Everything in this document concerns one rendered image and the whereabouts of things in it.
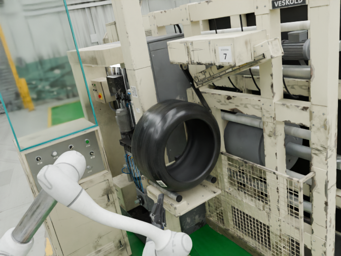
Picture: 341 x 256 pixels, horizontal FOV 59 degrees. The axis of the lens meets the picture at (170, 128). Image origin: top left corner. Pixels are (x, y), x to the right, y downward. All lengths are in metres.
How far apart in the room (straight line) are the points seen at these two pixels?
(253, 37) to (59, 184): 1.17
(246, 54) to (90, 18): 9.45
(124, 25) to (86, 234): 1.57
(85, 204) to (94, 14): 9.78
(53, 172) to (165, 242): 0.56
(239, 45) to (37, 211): 1.28
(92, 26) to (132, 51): 8.94
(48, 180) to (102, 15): 9.79
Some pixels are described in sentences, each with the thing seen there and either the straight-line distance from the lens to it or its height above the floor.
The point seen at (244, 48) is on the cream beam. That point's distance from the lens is 1.63.
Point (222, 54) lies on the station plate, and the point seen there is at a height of 1.70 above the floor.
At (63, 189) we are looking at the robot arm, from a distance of 1.35.
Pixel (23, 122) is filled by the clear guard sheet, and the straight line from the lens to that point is 2.17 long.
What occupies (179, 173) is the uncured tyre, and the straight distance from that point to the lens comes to 2.11.
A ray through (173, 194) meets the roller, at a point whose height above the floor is 0.92.
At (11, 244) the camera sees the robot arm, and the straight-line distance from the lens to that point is 1.80.
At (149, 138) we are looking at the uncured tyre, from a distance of 1.68.
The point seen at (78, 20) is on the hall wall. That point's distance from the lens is 10.82.
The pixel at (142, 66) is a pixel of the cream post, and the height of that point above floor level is 1.66.
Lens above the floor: 1.91
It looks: 19 degrees down
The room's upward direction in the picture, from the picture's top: 10 degrees counter-clockwise
